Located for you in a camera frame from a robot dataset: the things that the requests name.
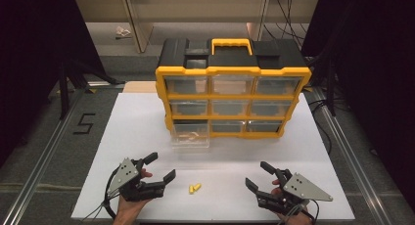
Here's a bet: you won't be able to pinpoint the dark curtain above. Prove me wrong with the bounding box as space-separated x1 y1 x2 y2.
0 0 107 169
300 0 415 214

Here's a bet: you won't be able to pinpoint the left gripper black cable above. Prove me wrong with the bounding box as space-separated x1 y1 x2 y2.
78 167 122 223

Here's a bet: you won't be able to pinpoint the aluminium rail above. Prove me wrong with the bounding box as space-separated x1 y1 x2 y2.
2 87 88 225
311 87 394 225

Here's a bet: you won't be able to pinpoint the yellow black organizer case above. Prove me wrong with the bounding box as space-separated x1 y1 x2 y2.
155 37 313 140

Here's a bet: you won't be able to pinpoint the heap of yellow plugs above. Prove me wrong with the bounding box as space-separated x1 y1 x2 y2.
178 132 201 143

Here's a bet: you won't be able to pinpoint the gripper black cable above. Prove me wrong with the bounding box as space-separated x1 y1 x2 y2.
78 167 122 223
301 199 321 225

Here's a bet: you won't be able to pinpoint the white crumpled cloth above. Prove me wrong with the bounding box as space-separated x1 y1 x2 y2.
115 25 132 40

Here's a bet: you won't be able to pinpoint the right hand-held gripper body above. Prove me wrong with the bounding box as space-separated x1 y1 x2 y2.
255 168 334 217

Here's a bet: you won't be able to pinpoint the person's right hand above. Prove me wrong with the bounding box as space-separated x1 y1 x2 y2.
270 179 314 225

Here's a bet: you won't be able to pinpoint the clear plastic drawer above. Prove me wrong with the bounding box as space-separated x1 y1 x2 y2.
170 120 210 150

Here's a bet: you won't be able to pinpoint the wooden board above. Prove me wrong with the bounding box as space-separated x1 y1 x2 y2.
122 80 159 95

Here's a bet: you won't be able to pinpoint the black floor cable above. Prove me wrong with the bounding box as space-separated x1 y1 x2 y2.
307 98 333 156

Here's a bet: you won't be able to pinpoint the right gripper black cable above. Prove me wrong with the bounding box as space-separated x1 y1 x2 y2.
301 199 321 225

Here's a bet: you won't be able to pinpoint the beige shelf unit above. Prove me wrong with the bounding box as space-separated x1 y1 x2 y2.
74 0 320 57

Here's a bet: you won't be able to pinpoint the person's left hand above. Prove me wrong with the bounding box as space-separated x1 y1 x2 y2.
112 168 154 225

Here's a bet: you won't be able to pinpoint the grid of clear drawers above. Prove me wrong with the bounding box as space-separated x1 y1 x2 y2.
163 75 302 134

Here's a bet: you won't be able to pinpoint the black hanging cables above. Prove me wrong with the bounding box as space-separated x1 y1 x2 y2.
262 0 311 42

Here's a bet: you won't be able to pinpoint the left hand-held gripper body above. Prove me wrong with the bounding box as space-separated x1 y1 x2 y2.
107 157 166 203

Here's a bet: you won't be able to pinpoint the black metal stand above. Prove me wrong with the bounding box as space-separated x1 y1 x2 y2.
57 58 126 121
306 55 341 117

